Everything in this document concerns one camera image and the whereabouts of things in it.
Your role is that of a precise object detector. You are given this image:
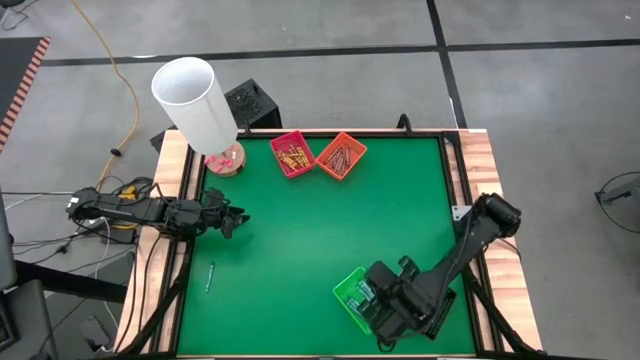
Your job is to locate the black perforated box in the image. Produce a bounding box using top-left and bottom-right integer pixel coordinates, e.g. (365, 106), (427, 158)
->
(149, 78), (284, 154)

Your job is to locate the black plastic basket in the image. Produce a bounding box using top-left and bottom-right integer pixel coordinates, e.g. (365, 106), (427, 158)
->
(424, 287), (458, 342)

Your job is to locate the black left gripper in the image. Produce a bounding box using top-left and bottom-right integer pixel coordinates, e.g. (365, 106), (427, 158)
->
(192, 199), (251, 240)

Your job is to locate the wooden table side board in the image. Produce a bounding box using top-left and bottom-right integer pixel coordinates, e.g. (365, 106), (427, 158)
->
(113, 128), (194, 354)
(457, 128), (544, 351)

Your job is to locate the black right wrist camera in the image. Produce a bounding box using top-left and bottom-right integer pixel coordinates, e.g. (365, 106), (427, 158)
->
(366, 260), (401, 299)

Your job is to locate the black table frame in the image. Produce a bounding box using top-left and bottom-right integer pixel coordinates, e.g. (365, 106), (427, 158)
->
(149, 128), (501, 359)

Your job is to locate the wooden lamp base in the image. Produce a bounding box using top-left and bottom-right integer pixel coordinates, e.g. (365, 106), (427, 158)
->
(204, 140), (248, 179)

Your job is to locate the black mat with striped edge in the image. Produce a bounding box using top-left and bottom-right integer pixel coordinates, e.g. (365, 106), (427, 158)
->
(0, 35), (53, 154)

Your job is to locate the yellow floor cable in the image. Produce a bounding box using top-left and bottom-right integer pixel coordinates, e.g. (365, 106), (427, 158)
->
(69, 0), (141, 191)

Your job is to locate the black floor beam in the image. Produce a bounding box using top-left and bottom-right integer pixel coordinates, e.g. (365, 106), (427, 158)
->
(14, 259), (129, 305)

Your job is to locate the red plastic basket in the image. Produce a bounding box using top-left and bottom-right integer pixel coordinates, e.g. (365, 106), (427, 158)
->
(269, 129), (318, 180)

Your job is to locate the green plastic basket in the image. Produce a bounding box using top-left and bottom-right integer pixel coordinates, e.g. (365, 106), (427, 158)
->
(332, 265), (384, 335)

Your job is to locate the orange plastic basket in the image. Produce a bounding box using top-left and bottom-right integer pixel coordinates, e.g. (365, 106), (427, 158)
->
(315, 131), (369, 182)

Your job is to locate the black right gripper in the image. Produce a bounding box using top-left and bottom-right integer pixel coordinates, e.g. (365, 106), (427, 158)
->
(367, 287), (436, 344)

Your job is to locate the grey stand with cable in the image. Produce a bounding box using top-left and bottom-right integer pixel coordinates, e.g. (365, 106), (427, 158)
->
(593, 171), (640, 255)

